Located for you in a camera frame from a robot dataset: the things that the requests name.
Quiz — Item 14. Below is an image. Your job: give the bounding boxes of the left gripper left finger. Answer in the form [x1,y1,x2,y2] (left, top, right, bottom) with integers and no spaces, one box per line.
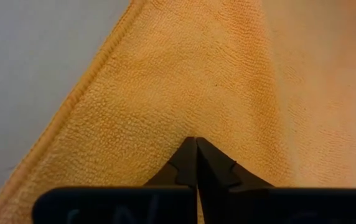
[32,136,197,224]

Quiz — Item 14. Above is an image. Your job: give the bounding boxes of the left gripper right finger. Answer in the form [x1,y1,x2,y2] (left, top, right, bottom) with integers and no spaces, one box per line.
[195,137,356,224]

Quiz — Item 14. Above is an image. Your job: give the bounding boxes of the orange microfiber towel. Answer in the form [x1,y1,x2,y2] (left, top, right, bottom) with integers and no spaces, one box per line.
[0,0,356,224]

